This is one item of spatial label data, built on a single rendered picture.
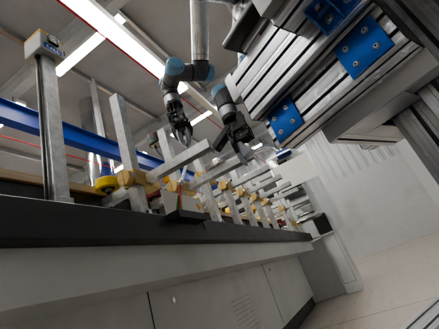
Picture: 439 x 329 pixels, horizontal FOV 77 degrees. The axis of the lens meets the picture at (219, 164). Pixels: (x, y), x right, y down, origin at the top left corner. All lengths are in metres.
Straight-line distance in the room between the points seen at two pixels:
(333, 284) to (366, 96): 3.03
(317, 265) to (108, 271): 3.08
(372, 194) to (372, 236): 1.26
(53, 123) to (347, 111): 0.71
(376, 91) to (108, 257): 0.72
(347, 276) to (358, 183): 6.64
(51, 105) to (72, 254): 0.37
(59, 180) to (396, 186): 9.59
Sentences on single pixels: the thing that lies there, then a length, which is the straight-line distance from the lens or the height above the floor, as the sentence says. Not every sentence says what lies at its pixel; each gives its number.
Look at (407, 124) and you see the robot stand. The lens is 0.81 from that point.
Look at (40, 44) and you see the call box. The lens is 0.93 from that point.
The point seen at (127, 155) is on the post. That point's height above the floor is 0.91.
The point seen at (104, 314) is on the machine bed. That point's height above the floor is 0.49.
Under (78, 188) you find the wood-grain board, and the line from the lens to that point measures 1.02.
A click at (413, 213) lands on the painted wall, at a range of 9.83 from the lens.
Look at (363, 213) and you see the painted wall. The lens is 9.75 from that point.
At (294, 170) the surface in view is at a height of 1.46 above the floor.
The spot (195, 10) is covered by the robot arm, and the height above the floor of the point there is 1.47.
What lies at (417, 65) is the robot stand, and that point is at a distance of 0.70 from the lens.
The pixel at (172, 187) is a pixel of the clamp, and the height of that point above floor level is 0.84.
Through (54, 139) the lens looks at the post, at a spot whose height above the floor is 0.87.
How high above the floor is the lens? 0.44
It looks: 24 degrees up
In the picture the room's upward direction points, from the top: 20 degrees counter-clockwise
